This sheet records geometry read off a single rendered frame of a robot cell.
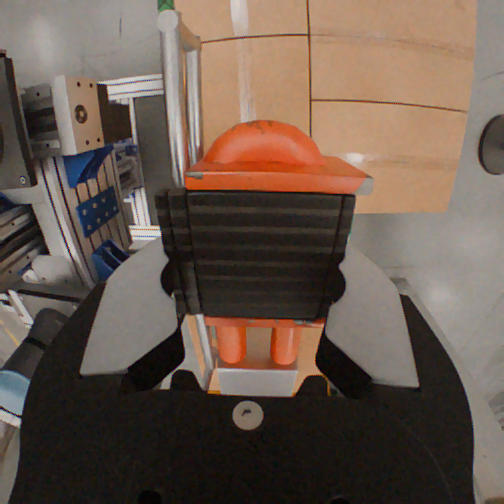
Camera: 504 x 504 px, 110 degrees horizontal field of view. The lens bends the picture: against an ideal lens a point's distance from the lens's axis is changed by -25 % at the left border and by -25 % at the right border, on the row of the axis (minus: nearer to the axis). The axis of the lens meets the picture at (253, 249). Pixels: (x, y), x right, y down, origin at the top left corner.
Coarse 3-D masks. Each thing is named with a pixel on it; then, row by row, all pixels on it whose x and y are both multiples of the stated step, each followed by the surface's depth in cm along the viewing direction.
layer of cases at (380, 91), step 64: (192, 0) 52; (256, 0) 52; (320, 0) 51; (384, 0) 49; (448, 0) 45; (256, 64) 62; (320, 64) 61; (384, 64) 59; (448, 64) 56; (320, 128) 71; (384, 128) 70; (448, 128) 67; (384, 192) 81; (448, 192) 79
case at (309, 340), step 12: (192, 324) 61; (192, 336) 64; (312, 336) 62; (300, 348) 65; (312, 348) 65; (216, 360) 70; (300, 360) 68; (312, 360) 68; (216, 372) 74; (300, 372) 72; (312, 372) 72; (216, 384) 78; (300, 384) 76
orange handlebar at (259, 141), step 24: (264, 120) 10; (216, 144) 10; (240, 144) 9; (264, 144) 9; (288, 144) 9; (312, 144) 10; (240, 336) 16; (288, 336) 15; (240, 360) 17; (288, 360) 17
